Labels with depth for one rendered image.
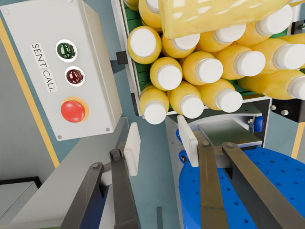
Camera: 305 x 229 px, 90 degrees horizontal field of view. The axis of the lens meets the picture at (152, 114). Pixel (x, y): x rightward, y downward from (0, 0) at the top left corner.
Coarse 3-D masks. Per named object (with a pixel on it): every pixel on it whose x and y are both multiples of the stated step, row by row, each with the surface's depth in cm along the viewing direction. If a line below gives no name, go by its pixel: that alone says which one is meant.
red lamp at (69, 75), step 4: (68, 72) 21; (72, 72) 21; (76, 72) 21; (80, 72) 22; (68, 76) 21; (72, 76) 21; (76, 76) 21; (80, 76) 22; (68, 80) 22; (72, 80) 22; (76, 80) 22; (80, 80) 22; (76, 84) 22
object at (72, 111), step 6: (66, 102) 23; (72, 102) 23; (78, 102) 23; (66, 108) 23; (72, 108) 23; (78, 108) 23; (66, 114) 23; (72, 114) 23; (78, 114) 23; (84, 114) 24; (72, 120) 24; (78, 120) 24
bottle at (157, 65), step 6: (156, 60) 30; (162, 60) 28; (168, 60) 27; (174, 60) 28; (150, 66) 37; (156, 66) 28; (162, 66) 26; (180, 66) 28; (150, 72) 30; (156, 72) 27; (150, 78) 30; (156, 78) 28; (156, 84) 29; (162, 90) 31; (168, 90) 30
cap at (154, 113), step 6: (156, 102) 28; (150, 108) 27; (156, 108) 27; (162, 108) 27; (144, 114) 27; (150, 114) 27; (156, 114) 27; (162, 114) 27; (150, 120) 28; (156, 120) 28; (162, 120) 28
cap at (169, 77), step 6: (168, 66) 24; (174, 66) 25; (162, 72) 25; (168, 72) 25; (174, 72) 25; (180, 72) 25; (162, 78) 25; (168, 78) 25; (174, 78) 25; (180, 78) 25; (162, 84) 25; (168, 84) 25; (174, 84) 25
